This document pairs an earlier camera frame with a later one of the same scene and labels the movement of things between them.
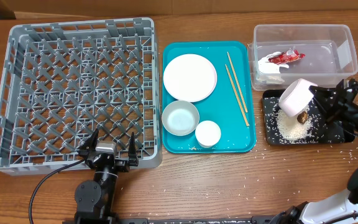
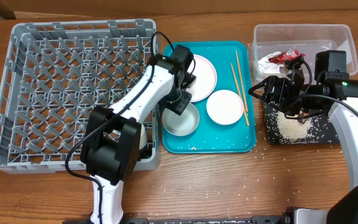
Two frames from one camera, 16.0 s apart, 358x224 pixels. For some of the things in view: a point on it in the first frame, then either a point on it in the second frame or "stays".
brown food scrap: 302,117 stays
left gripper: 108,160 -> 180,104
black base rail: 254,219 stays
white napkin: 269,72 stays
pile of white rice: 291,128 stays
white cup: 207,133 -> 143,141
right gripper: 332,102 -> 268,84
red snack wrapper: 291,55 stays
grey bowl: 180,117 stays
